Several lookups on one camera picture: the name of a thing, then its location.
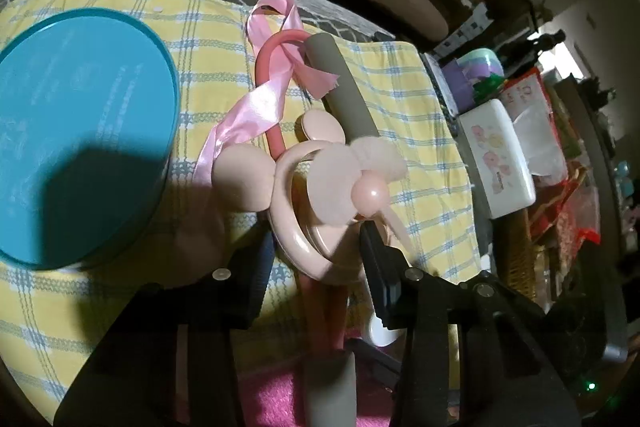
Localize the yellow plaid cloth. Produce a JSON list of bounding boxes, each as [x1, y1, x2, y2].
[[1, 0, 480, 419]]

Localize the pink handheld fan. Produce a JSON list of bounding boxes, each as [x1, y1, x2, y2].
[[214, 107, 417, 348]]

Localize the pink towel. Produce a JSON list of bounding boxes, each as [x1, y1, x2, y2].
[[240, 328, 402, 427]]

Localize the purple green cup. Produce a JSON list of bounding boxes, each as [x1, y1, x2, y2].
[[442, 48, 506, 114]]

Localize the wicker basket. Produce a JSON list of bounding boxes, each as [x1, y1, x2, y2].
[[506, 209, 536, 301]]

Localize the teal round tin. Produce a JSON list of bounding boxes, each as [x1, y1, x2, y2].
[[1, 8, 180, 271]]

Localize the pink resistance band grey handles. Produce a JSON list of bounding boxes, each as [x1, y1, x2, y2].
[[255, 29, 378, 426]]

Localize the pink ribbon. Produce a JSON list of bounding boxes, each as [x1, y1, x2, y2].
[[192, 0, 338, 186]]

